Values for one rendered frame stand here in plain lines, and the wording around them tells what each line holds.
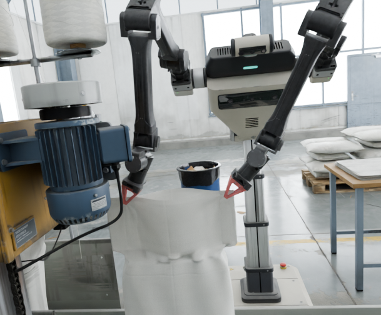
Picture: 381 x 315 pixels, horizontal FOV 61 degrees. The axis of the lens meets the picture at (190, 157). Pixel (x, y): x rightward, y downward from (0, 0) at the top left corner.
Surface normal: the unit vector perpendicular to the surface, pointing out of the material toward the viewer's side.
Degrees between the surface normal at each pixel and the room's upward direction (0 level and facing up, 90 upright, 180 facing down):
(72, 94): 90
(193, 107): 90
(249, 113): 130
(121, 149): 90
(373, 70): 90
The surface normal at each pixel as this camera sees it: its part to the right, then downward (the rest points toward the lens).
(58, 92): 0.25, 0.15
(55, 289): -0.11, 0.18
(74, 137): 0.46, 0.11
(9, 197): 0.99, -0.07
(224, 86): -0.14, -0.63
